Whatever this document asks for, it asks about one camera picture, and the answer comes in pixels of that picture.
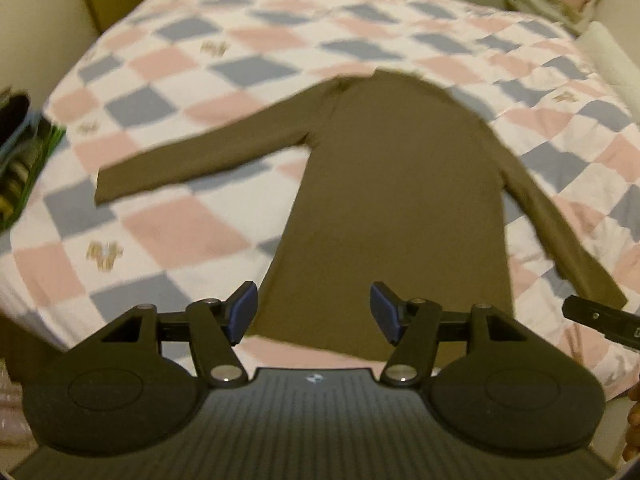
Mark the brown long-sleeve shirt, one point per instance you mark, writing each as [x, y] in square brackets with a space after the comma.
[395, 200]

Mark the white pillow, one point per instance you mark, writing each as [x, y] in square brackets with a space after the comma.
[612, 60]

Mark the checkered quilt bed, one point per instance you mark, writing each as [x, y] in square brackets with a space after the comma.
[165, 230]

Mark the stack of folded clothes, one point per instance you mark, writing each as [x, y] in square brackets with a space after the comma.
[25, 170]

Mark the person's right hand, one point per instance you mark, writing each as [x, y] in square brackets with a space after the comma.
[634, 425]

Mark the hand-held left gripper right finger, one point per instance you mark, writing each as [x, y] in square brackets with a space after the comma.
[384, 310]

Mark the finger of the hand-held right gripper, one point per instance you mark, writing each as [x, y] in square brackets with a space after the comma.
[607, 325]

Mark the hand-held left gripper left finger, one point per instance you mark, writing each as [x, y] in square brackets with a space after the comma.
[243, 310]

